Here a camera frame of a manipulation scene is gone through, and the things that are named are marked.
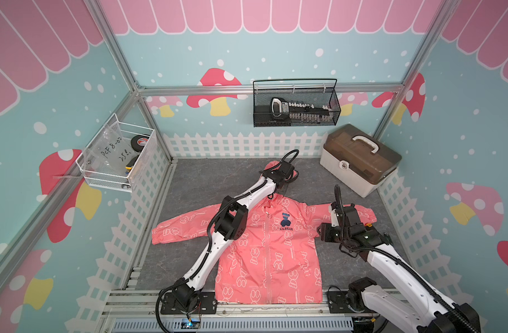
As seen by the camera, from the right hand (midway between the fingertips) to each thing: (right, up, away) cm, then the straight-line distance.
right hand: (322, 228), depth 83 cm
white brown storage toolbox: (+20, +29, +11) cm, 36 cm away
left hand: (-17, +16, +22) cm, 32 cm away
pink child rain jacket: (-18, -12, +2) cm, 22 cm away
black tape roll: (-73, +35, -3) cm, 80 cm away
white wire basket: (-70, +19, -18) cm, 74 cm away
